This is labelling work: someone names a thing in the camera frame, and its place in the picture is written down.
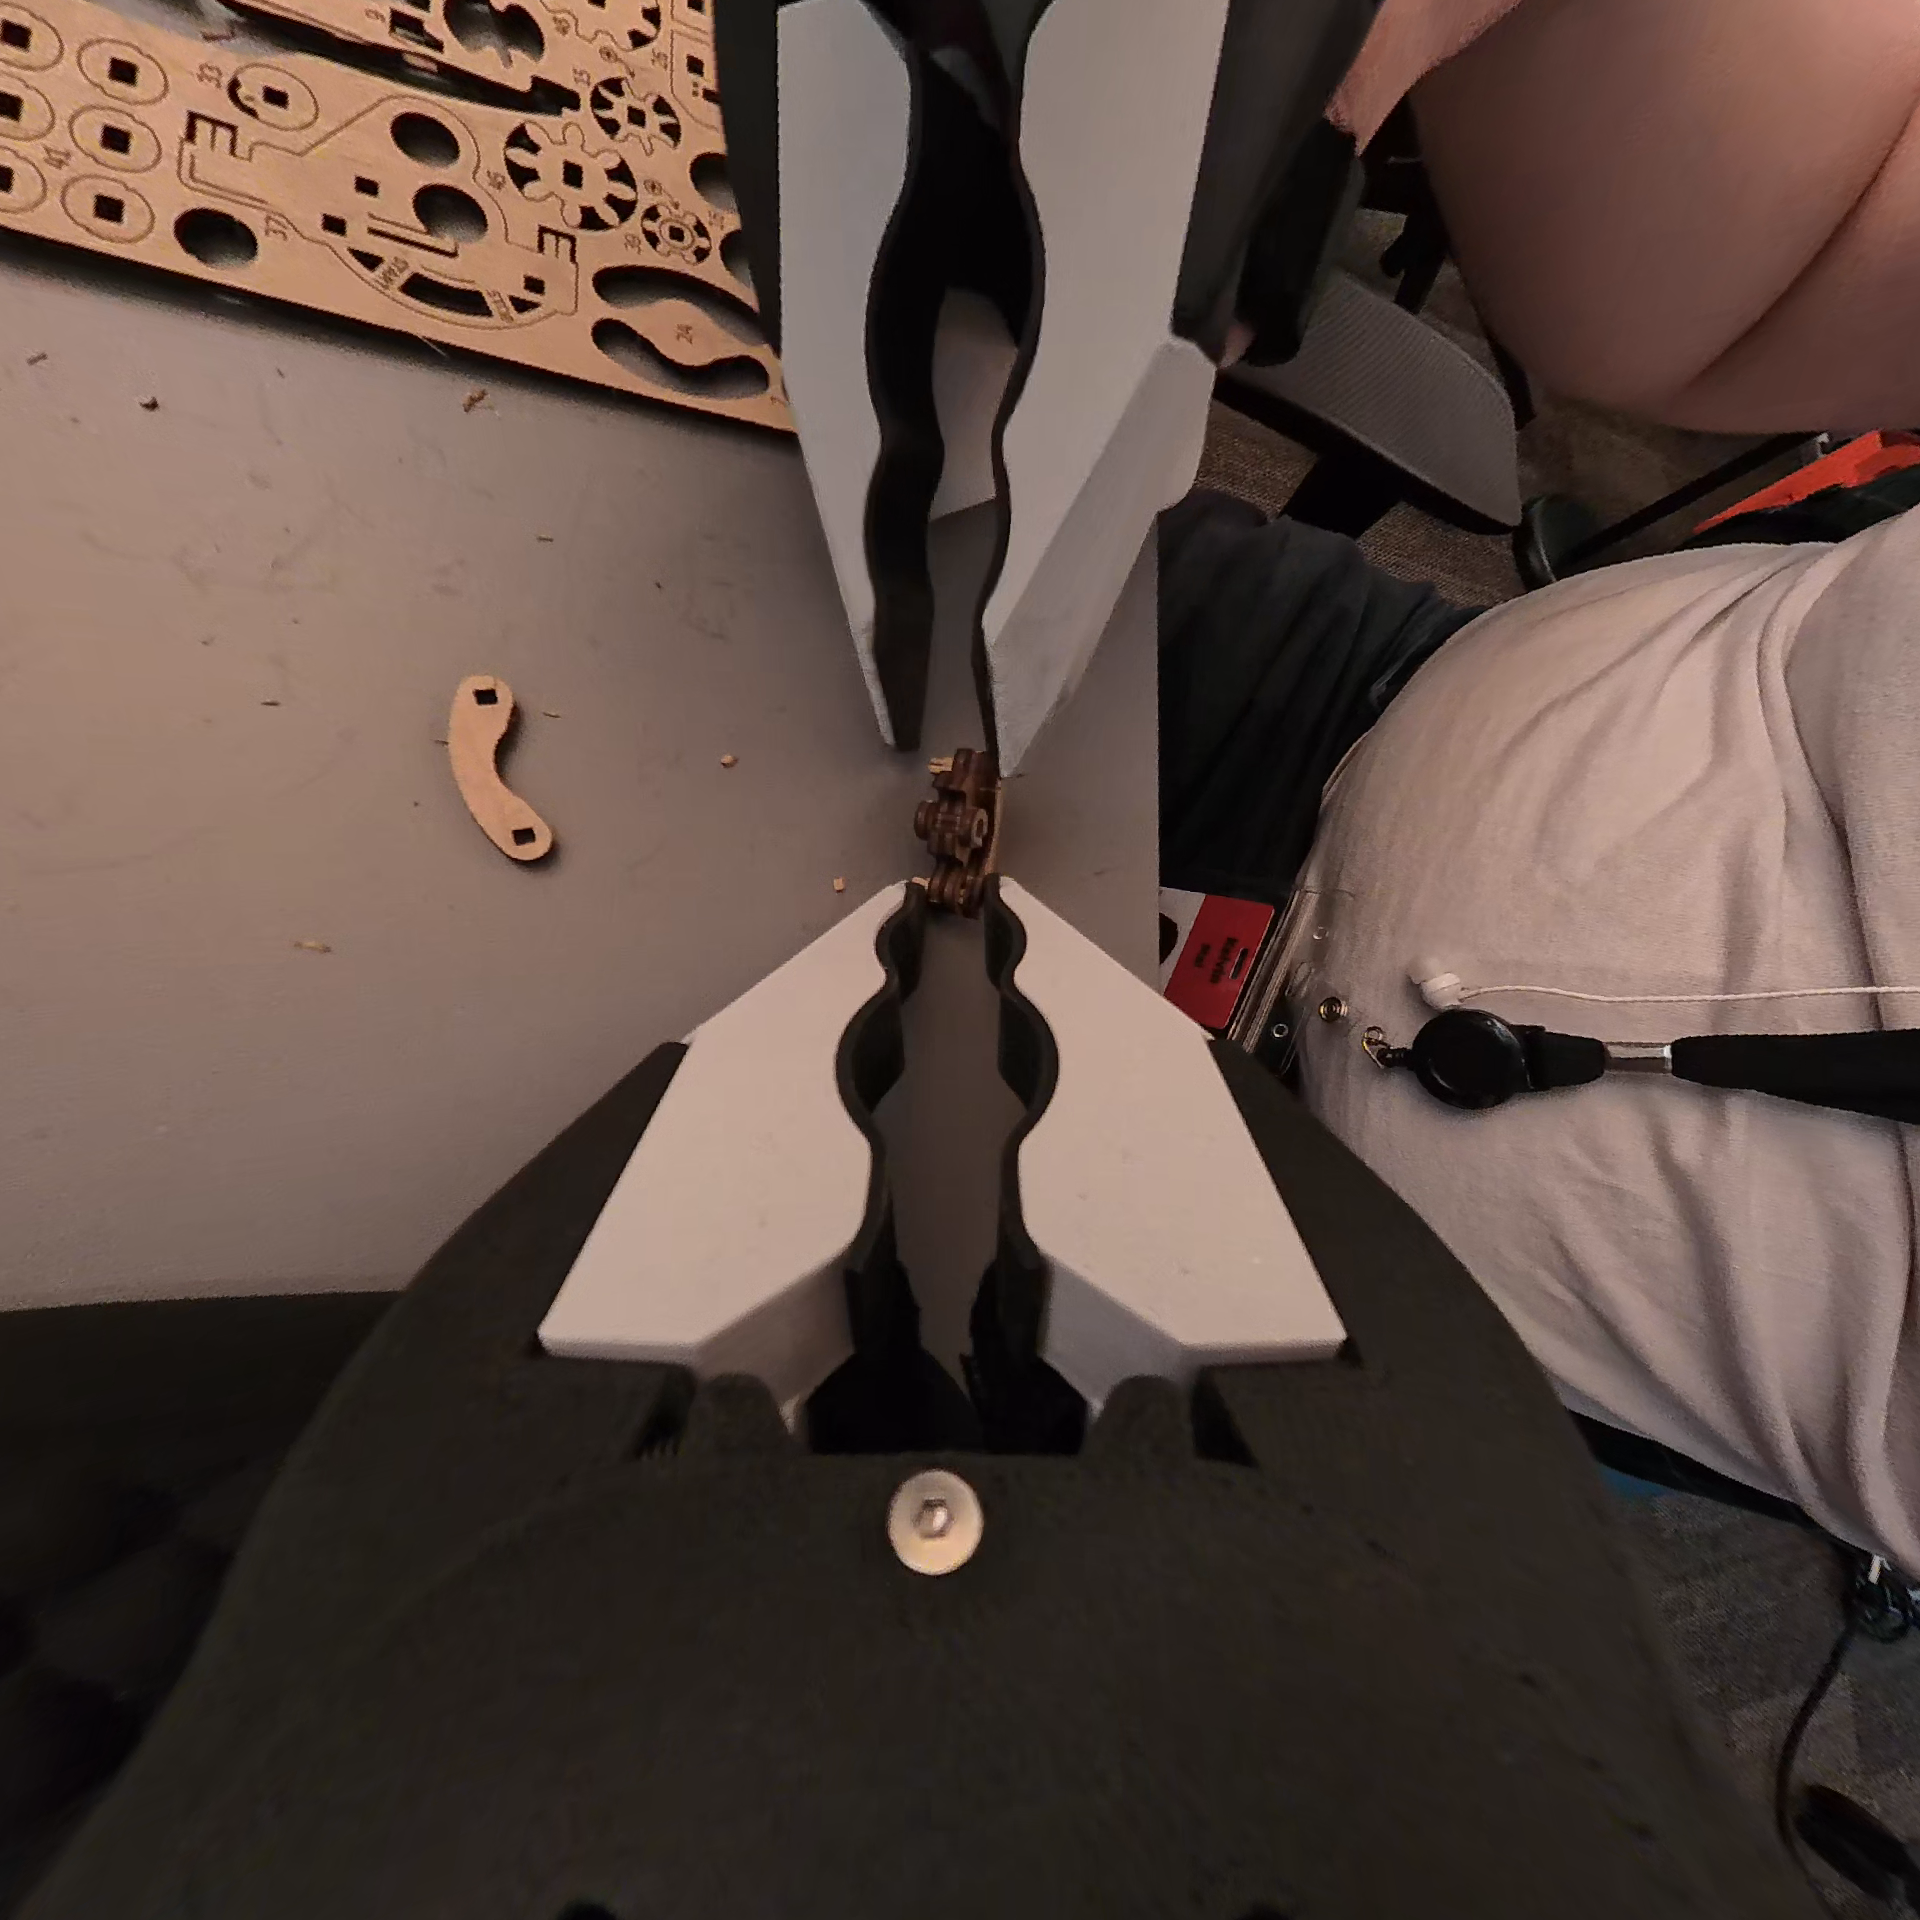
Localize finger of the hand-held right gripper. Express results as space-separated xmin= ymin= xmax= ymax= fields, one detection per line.
xmin=778 ymin=0 xmax=946 ymax=751
xmin=978 ymin=0 xmax=1231 ymax=780

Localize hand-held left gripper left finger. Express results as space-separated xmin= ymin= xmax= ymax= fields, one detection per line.
xmin=538 ymin=882 xmax=922 ymax=1430

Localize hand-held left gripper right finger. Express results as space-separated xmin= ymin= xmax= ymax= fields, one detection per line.
xmin=978 ymin=878 xmax=1349 ymax=1424

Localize small wooden gear assembly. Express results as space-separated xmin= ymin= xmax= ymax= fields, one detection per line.
xmin=913 ymin=750 xmax=1003 ymax=914

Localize person's right forearm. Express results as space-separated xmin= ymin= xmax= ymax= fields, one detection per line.
xmin=1329 ymin=0 xmax=1920 ymax=437

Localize curved wooden link piece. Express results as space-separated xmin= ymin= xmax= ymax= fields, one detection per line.
xmin=449 ymin=671 xmax=559 ymax=863

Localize laser-cut plywood parts sheet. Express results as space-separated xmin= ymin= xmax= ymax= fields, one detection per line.
xmin=0 ymin=0 xmax=798 ymax=437

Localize clear badge holder red card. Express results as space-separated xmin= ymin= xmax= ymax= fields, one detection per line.
xmin=1160 ymin=885 xmax=1354 ymax=1075

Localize person's dark trousers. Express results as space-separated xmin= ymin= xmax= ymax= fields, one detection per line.
xmin=1161 ymin=496 xmax=1489 ymax=902

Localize black badge reel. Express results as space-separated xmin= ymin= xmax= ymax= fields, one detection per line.
xmin=1359 ymin=1007 xmax=1536 ymax=1112

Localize orange object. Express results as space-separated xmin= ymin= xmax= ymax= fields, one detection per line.
xmin=1697 ymin=431 xmax=1920 ymax=541

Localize thin white cord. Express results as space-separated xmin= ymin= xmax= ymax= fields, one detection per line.
xmin=1408 ymin=967 xmax=1920 ymax=1015

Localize black lanyard strap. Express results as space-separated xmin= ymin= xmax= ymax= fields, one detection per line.
xmin=1523 ymin=1026 xmax=1920 ymax=1127

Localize black cable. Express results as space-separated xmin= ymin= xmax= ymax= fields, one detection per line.
xmin=1757 ymin=1544 xmax=1920 ymax=1920

